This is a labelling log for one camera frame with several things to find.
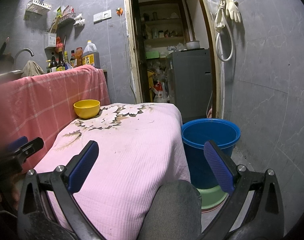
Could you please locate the white plastic basket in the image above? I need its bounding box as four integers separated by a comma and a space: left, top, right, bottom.
26, 0, 52, 13

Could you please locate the green plastic basin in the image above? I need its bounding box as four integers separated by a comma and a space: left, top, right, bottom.
196, 186, 229, 211

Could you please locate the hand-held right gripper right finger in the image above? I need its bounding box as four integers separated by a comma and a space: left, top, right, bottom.
199, 140, 285, 240

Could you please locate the tall dark sauce bottle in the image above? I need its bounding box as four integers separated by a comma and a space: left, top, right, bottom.
56, 47, 66, 72

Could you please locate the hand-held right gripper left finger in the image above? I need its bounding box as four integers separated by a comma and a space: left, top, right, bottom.
17, 140, 105, 240

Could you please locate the pink floral blanket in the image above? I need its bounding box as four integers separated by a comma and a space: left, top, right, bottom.
33, 102, 191, 240

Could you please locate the cooking oil jug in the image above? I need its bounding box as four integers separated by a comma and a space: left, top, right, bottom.
81, 40, 101, 69

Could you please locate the grey refrigerator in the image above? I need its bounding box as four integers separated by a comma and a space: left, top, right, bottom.
166, 49, 214, 120

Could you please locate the white shower hose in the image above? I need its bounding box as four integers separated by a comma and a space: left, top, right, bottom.
215, 4, 235, 62

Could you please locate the black wok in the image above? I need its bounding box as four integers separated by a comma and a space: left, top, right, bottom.
0, 37, 14, 64

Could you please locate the person's grey trouser leg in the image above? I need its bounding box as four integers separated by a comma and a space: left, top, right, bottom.
138, 179, 202, 240

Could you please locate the brown rag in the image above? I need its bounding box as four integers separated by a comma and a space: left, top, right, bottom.
21, 60, 45, 78

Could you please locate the pink checked cloth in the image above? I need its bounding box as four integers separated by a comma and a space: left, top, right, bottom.
0, 64, 110, 175

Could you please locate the white utensil holder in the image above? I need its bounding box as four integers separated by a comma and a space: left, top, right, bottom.
44, 32, 58, 49

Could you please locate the wooden door frame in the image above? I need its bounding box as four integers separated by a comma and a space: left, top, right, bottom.
122, 0, 225, 119

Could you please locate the wooden spatula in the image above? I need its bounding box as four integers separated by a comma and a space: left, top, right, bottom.
50, 17, 60, 34

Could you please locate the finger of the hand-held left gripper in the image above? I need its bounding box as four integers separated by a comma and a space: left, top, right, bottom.
14, 137, 44, 162
6, 136, 28, 152

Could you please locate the blue plastic bucket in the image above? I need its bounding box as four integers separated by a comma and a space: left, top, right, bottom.
181, 118, 241, 190

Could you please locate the clear plastic bag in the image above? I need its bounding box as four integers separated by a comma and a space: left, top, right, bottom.
207, 0, 219, 13

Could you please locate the wooden storage shelf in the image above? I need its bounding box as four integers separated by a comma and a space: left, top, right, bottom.
138, 0, 186, 47

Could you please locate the yellow bowl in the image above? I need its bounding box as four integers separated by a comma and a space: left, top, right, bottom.
73, 99, 101, 120

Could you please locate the metal cooking pot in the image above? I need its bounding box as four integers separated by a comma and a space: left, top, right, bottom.
185, 40, 201, 50

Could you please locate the steel sink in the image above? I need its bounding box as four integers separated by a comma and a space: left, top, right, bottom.
0, 70, 24, 81

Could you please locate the red white sack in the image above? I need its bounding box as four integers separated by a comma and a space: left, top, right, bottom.
153, 80, 169, 103

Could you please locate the metal faucet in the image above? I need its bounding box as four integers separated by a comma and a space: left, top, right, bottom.
14, 48, 34, 70

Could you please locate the wall rack with packets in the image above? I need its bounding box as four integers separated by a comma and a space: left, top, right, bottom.
56, 5, 76, 25

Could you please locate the white crumpled bag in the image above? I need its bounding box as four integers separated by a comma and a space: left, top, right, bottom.
74, 13, 86, 27

